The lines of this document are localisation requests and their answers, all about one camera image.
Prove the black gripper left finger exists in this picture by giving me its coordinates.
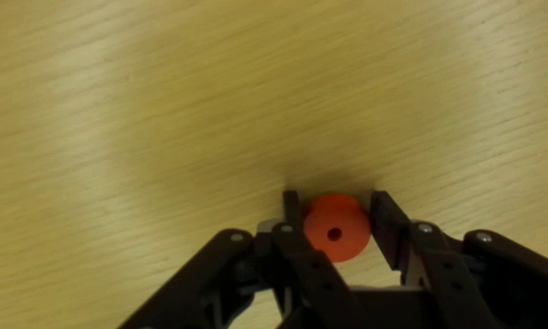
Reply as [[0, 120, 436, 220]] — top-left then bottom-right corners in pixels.
[[283, 191, 303, 231]]

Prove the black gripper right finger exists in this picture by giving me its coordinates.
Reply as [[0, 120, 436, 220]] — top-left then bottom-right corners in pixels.
[[369, 191, 409, 271]]

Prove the orange disc with hole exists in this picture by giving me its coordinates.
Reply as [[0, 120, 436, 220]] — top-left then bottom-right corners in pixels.
[[303, 195, 371, 264]]

